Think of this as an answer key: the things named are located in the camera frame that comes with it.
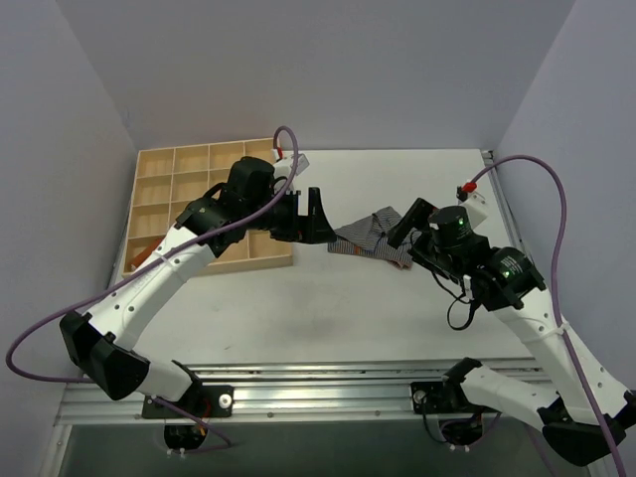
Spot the striped grey underwear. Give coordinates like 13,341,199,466
327,207,413,270

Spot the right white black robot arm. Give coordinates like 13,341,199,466
389,198,635,467

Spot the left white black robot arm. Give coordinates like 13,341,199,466
60,156,336,416

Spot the wooden compartment tray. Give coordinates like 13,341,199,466
120,137,295,285

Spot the rolled orange cloth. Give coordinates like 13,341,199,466
128,245,153,271

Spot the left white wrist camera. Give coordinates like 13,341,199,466
273,153,310,179

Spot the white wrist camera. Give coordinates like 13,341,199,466
273,153,310,179
457,192,489,230

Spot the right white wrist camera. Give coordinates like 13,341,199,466
457,192,489,230

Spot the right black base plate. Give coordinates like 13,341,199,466
409,381,478,414

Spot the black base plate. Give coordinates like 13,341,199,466
141,384,235,419
409,381,478,414

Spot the aluminium frame rail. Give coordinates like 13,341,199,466
52,148,617,477

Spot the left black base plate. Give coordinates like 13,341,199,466
141,384,235,419

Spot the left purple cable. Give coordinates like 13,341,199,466
5,125,302,383

